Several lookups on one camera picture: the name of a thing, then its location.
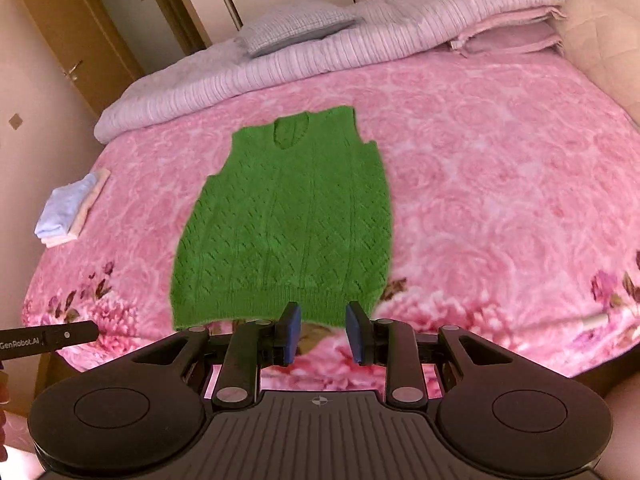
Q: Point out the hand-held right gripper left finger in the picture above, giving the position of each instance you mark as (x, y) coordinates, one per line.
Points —
(293, 332)

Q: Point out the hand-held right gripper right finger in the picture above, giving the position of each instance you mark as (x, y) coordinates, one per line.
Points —
(354, 332)

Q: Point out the green knitted vest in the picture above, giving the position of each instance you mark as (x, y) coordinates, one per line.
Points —
(285, 220)

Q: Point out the person's left hand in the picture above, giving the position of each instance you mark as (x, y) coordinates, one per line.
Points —
(3, 394)

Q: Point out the light blue folded cloth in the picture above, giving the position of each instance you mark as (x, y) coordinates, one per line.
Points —
(65, 205)

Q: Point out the cream folded cloth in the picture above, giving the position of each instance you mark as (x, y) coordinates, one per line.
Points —
(92, 199)

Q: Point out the pink floral blanket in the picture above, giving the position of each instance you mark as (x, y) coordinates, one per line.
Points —
(490, 200)

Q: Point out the lilac ribbed quilt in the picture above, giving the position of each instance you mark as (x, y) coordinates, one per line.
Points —
(350, 45)

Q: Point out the grey checkered pillow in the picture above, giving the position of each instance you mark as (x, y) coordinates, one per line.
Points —
(295, 30)

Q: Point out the wooden door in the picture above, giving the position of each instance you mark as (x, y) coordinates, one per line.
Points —
(75, 30)

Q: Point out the cream padded headboard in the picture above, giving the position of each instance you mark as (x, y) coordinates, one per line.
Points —
(600, 60)

